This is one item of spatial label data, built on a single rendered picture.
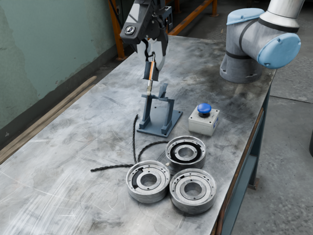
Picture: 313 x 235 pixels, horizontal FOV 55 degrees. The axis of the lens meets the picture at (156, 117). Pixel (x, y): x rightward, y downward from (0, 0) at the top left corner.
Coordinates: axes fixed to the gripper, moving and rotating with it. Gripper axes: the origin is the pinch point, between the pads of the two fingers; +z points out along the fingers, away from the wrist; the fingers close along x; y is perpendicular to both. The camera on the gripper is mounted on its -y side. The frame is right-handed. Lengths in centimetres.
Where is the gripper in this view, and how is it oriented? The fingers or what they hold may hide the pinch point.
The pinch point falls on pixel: (152, 67)
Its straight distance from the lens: 80.5
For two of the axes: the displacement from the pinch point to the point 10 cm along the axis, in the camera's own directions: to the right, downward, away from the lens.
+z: 0.9, 7.9, 6.1
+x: -9.0, -1.9, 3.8
